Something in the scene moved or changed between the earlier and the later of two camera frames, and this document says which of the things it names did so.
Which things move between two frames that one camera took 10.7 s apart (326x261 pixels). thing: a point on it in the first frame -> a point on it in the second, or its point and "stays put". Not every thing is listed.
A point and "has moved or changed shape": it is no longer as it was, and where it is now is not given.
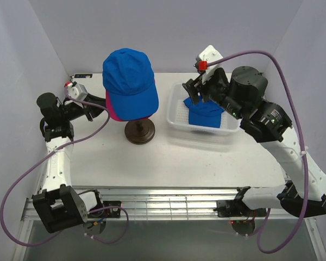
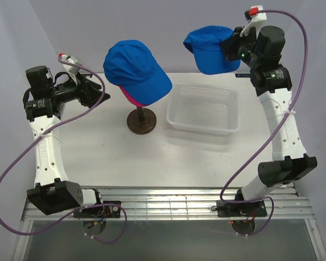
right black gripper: [192, 87] -> [229, 45]
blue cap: [128, 77] has moved or changed shape
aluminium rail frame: [156, 203] stays put
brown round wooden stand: [139, 131] -> [141, 120]
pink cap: [110, 108] -> [130, 99]
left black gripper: [92, 99] -> [93, 95]
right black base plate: [237, 208] stays put
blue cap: [207, 113] -> [209, 56]
